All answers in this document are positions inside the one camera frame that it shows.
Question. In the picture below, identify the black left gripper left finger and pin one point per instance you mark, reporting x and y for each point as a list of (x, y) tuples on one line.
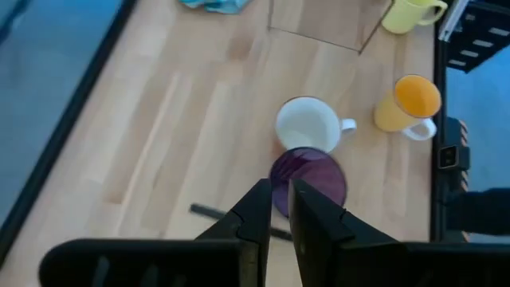
[(243, 223)]

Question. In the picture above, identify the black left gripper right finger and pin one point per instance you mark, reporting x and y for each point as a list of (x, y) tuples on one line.
[(318, 227)]

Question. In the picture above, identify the purple faceted plastic cup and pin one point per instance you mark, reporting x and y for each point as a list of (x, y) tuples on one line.
[(315, 171)]

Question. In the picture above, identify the yellow and white mug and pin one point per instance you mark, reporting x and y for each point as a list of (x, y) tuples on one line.
[(414, 97)]

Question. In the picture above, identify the pale yellow mug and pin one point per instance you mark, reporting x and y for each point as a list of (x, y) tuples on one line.
[(402, 16)]

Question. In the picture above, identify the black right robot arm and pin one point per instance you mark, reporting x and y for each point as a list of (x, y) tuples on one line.
[(482, 213)]

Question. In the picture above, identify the teal and white cloth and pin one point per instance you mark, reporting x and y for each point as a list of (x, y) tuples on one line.
[(217, 5)]

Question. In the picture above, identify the black slotted rack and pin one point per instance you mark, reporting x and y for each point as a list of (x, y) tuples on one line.
[(478, 36)]

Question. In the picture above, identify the black table-level camera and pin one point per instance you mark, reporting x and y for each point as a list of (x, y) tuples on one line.
[(450, 156)]

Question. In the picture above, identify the wood shelf black metal frame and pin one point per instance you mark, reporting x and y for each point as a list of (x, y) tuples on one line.
[(318, 39)]

